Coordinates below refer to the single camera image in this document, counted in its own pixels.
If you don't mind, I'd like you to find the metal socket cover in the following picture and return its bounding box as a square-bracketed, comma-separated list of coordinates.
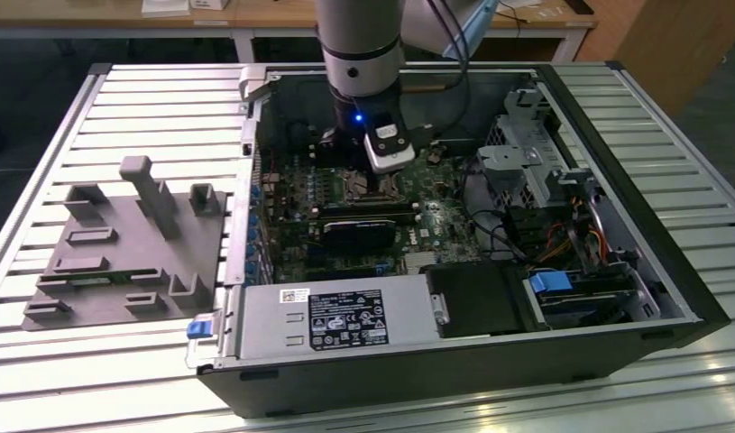
[343, 168, 406, 202]

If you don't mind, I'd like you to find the CPU socket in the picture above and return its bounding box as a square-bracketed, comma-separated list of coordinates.
[341, 166, 411, 204]

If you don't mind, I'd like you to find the black graphics card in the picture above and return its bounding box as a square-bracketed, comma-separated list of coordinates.
[319, 217, 399, 253]

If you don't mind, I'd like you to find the green motherboard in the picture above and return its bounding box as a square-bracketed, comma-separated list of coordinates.
[255, 134, 489, 283]

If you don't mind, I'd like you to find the metal drive cage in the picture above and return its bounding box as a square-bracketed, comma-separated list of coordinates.
[474, 88, 597, 211]

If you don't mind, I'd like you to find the silver chipset heatsink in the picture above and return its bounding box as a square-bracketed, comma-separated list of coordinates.
[405, 251, 442, 273]

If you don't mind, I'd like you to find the silver power supply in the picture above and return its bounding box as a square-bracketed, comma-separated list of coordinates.
[219, 274, 450, 362]

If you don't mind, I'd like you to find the grey parts rack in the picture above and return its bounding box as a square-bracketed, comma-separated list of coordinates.
[19, 155, 237, 333]

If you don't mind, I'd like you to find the hard disk in blue carrier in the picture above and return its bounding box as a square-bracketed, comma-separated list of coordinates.
[522, 269, 644, 330]

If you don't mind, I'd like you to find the wooden desk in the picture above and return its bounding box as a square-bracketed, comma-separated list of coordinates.
[0, 0, 601, 64]

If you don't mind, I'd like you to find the blue case latch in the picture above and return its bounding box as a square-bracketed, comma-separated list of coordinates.
[186, 318, 215, 340]

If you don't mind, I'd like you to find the black PC case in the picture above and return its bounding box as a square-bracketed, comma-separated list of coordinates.
[186, 60, 733, 419]

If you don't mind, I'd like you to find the wooden cabinet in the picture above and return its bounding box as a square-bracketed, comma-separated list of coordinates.
[577, 0, 735, 116]

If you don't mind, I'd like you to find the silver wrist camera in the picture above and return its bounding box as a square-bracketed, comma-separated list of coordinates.
[362, 115, 418, 175]

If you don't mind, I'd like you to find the black wire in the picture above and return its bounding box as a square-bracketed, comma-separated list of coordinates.
[467, 207, 535, 266]

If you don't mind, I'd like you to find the grey plastic bracket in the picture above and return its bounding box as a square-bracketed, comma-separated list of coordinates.
[557, 167, 601, 199]

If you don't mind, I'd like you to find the coloured power wire bundle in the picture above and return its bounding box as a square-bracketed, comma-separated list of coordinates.
[535, 216, 609, 267]

